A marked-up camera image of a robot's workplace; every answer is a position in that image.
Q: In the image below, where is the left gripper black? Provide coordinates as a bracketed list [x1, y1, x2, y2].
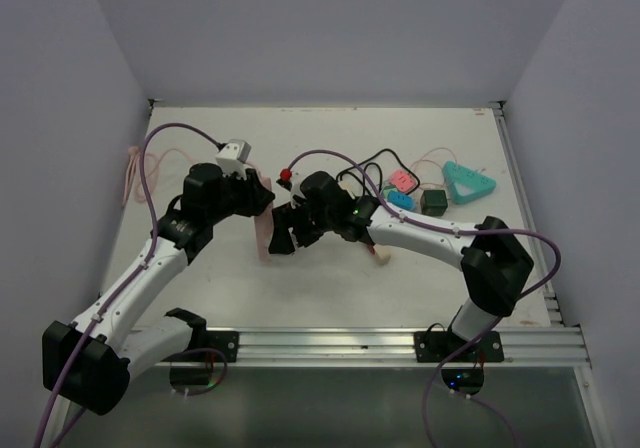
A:
[206, 165, 274, 224]

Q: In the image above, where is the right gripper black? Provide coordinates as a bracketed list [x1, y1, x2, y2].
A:
[271, 196, 336, 254]

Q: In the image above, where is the pink power strip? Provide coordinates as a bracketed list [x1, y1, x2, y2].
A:
[252, 167, 276, 265]

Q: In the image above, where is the beige power strip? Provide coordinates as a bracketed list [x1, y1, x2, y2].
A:
[366, 245, 391, 266]

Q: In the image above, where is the green plug adapter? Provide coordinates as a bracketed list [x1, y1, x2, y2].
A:
[381, 185, 396, 198]

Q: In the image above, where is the blue white plug adapter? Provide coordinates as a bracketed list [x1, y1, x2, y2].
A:
[387, 190, 414, 211]

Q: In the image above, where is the black power cord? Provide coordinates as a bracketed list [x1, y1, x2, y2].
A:
[335, 147, 424, 204]

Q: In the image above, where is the dark green cube socket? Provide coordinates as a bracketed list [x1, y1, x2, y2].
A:
[420, 189, 448, 217]

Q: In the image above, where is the thin pink usb cable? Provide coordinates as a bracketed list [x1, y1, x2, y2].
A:
[410, 147, 459, 192]

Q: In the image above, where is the teal triangular power socket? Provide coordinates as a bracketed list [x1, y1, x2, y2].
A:
[442, 161, 497, 205]

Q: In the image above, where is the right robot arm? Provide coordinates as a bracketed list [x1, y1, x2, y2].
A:
[269, 169, 534, 361]

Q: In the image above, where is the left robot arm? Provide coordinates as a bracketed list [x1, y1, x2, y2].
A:
[42, 163, 275, 415]

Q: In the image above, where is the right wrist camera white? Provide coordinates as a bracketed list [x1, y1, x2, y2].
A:
[276, 168, 306, 204]

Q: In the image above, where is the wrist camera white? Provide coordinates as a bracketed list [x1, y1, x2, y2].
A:
[276, 168, 306, 204]
[215, 139, 251, 179]

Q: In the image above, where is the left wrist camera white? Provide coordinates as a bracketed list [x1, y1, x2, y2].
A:
[215, 139, 251, 179]

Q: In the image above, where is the thick pink coiled cord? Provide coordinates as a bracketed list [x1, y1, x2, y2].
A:
[122, 142, 194, 204]

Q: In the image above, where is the left black base bracket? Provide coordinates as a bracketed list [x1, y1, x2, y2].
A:
[167, 330, 239, 396]

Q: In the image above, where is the black base bracket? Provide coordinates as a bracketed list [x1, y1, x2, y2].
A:
[167, 330, 239, 396]
[413, 323, 505, 395]

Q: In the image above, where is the right black base bracket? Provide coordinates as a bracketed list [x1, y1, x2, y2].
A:
[413, 323, 505, 395]

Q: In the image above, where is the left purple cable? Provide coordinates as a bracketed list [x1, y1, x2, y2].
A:
[32, 122, 229, 448]

